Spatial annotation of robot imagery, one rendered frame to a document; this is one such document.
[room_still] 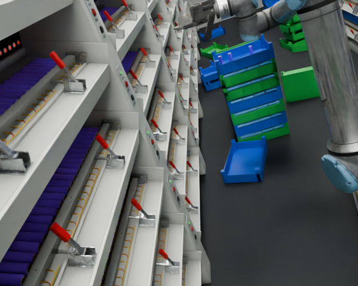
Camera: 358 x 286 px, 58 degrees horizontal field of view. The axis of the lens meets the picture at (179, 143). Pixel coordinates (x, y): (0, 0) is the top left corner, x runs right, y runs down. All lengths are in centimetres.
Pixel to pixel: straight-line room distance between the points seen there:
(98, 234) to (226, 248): 91
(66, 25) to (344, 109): 81
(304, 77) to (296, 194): 93
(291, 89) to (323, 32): 130
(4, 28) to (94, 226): 36
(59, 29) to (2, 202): 53
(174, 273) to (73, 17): 74
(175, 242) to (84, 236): 51
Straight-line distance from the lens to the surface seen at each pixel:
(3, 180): 48
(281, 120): 196
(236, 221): 156
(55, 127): 57
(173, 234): 111
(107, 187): 72
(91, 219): 65
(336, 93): 109
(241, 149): 197
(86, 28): 85
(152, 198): 96
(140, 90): 114
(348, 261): 137
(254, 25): 155
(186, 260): 125
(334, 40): 105
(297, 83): 230
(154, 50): 156
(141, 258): 81
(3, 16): 56
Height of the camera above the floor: 111
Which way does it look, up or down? 29 degrees down
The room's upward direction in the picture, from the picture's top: 22 degrees counter-clockwise
